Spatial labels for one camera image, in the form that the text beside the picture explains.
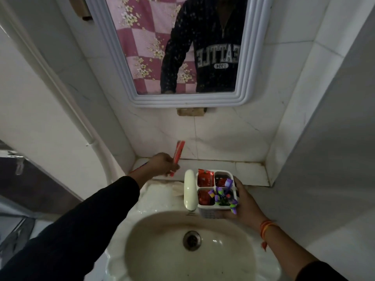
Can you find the white tap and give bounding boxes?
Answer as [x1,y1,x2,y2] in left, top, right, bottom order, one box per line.
[183,169,197,213]

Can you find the white framed wall mirror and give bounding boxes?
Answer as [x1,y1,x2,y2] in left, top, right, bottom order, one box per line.
[84,0,273,108]

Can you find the bunch of purple wrapped items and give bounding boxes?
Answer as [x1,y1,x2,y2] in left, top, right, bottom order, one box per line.
[208,178,238,215]

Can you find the white ceramic washbasin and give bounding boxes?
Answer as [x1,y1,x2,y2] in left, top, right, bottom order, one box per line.
[103,178,282,281]

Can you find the thin red toothbrush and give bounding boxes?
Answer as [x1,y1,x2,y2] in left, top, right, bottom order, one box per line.
[129,162,149,175]

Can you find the white wall pipe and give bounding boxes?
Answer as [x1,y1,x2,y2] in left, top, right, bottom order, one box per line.
[0,0,114,185]

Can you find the person's right hand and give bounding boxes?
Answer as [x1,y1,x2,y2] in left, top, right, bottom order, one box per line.
[222,176,265,232]

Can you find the dark door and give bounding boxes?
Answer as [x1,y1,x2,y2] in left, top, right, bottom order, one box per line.
[0,140,84,215]

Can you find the person's right forearm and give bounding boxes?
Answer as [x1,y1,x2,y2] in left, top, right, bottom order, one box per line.
[259,222,350,281]

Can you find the person's left hand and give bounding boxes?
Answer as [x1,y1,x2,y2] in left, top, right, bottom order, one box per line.
[145,153,180,180]

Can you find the wooden mounting block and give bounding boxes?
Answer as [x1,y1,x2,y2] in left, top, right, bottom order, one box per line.
[176,108,207,117]
[69,0,93,21]

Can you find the person's left forearm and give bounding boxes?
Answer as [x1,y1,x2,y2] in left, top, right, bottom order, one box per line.
[0,165,153,281]

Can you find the metal sink drain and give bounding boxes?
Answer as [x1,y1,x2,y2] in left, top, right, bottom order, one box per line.
[182,230,203,252]

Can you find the white plastic compartment caddy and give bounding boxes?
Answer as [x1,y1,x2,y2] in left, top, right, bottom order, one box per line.
[195,169,238,220]

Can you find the orange thread wristband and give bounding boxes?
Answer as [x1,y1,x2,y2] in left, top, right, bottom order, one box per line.
[259,220,279,251]

